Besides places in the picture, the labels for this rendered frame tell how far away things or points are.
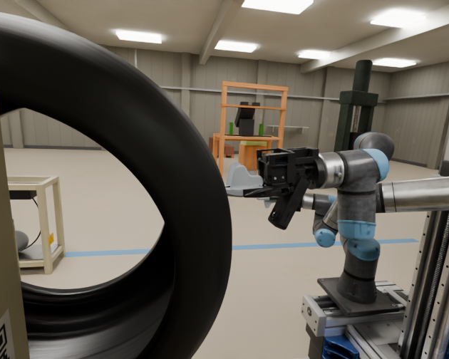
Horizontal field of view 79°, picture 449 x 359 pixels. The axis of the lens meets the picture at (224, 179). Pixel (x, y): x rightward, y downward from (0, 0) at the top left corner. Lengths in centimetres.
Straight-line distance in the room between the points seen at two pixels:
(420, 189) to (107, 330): 76
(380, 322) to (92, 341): 106
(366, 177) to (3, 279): 58
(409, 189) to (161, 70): 1057
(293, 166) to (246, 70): 1092
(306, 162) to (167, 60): 1061
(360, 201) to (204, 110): 1047
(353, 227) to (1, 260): 58
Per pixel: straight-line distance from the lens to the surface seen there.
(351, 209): 63
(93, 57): 36
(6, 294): 25
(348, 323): 130
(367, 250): 120
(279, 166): 52
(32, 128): 1194
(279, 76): 1179
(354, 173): 60
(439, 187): 76
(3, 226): 23
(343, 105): 640
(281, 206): 57
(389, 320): 141
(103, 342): 71
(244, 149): 772
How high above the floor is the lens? 139
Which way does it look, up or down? 13 degrees down
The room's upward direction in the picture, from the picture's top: 3 degrees clockwise
